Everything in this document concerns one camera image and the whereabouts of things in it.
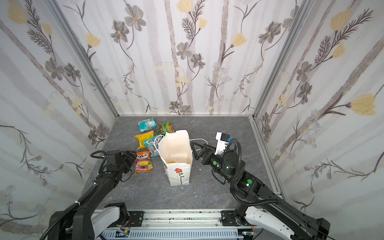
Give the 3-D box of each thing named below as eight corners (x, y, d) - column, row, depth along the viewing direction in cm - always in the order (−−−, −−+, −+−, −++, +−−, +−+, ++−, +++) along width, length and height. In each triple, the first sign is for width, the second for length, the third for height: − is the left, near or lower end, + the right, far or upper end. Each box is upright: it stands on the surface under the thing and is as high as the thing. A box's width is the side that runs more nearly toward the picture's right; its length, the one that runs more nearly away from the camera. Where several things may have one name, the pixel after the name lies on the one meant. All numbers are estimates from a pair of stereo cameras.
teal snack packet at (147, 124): (139, 133, 111) (138, 129, 108) (138, 123, 117) (137, 119, 114) (158, 129, 114) (157, 125, 110) (156, 119, 120) (155, 115, 117)
